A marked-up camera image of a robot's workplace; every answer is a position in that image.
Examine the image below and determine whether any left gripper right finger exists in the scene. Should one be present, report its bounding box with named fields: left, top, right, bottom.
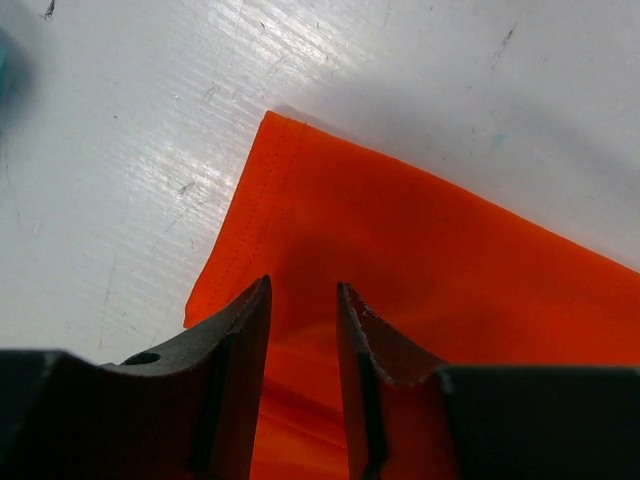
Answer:
left=336, top=282, right=460, bottom=479

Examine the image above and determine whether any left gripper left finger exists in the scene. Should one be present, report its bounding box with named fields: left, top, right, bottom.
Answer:
left=102, top=276, right=272, bottom=479

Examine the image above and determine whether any orange t shirt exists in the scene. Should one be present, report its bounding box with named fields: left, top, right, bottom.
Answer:
left=185, top=112, right=639, bottom=479

